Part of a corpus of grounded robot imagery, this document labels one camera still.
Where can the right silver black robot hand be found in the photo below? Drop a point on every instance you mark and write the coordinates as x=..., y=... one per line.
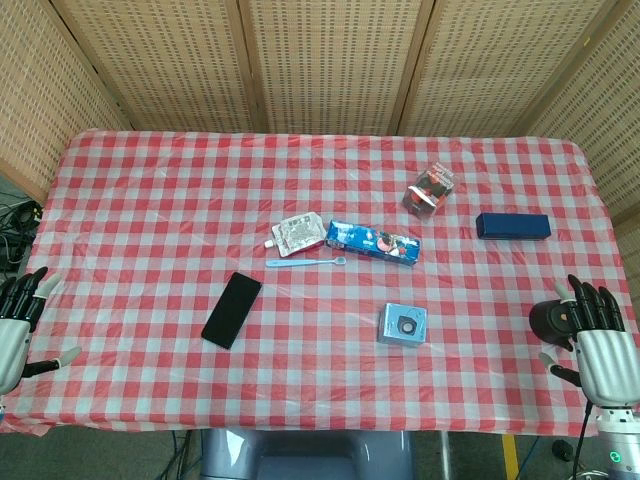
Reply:
x=607, y=362

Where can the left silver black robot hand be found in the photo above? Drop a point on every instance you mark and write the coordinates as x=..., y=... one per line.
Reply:
x=12, y=340

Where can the small blue speaker box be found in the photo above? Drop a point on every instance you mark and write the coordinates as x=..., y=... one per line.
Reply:
x=403, y=325

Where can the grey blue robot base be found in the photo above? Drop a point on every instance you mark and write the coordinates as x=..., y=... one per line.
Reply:
x=305, y=455

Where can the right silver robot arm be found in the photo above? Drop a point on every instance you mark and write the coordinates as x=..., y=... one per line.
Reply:
x=620, y=440

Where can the dark brown cup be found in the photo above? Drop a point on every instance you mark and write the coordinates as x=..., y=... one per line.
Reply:
x=547, y=322

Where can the long dark blue box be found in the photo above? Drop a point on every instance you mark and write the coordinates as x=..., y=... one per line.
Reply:
x=513, y=226

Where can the red white checkered tablecloth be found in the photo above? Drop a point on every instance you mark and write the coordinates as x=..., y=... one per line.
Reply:
x=150, y=225

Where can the black smartphone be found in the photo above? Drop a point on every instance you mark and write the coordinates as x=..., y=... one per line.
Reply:
x=231, y=310

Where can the clear red black snack pack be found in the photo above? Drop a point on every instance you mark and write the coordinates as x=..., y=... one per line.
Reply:
x=431, y=189

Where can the woven wooden screen panel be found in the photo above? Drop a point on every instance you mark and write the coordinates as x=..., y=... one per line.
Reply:
x=330, y=60
x=40, y=90
x=160, y=60
x=605, y=115
x=500, y=60

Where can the blue toothpaste box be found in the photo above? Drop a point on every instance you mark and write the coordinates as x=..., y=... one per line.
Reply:
x=372, y=244

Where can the blue toothbrush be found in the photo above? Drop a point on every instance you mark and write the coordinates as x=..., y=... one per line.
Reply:
x=300, y=262

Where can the silver spouted food pouch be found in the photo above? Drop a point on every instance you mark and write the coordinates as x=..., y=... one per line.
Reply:
x=297, y=232

